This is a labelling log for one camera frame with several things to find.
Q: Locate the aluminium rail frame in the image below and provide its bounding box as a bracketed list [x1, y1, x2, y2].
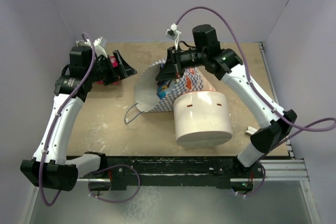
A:
[19, 40, 322, 224]

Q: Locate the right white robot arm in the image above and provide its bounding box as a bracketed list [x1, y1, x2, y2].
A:
[155, 24, 297, 177]

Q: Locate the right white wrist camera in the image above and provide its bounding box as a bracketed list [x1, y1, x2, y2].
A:
[165, 23, 181, 51]

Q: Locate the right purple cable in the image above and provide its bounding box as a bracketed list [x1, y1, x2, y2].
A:
[175, 6, 336, 198]

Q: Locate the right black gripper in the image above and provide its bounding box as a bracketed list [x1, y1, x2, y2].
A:
[156, 46, 207, 81]

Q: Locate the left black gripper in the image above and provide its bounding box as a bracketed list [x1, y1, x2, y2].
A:
[87, 50, 137, 86]

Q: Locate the blue checkered paper bag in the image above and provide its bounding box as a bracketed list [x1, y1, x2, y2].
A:
[132, 58, 215, 114]

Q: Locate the pink snack packet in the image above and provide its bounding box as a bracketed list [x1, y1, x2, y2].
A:
[96, 55, 121, 86]

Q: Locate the blue fruit snack packet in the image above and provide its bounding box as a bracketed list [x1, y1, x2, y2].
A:
[156, 79, 176, 100]

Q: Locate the white cylindrical container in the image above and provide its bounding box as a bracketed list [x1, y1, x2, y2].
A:
[173, 91, 233, 148]

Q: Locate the small white metal clip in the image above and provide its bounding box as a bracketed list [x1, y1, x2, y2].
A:
[245, 126, 257, 136]

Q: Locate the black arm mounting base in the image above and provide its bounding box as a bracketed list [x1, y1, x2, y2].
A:
[84, 156, 266, 191]

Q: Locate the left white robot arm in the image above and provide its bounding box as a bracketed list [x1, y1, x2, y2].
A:
[20, 45, 138, 191]

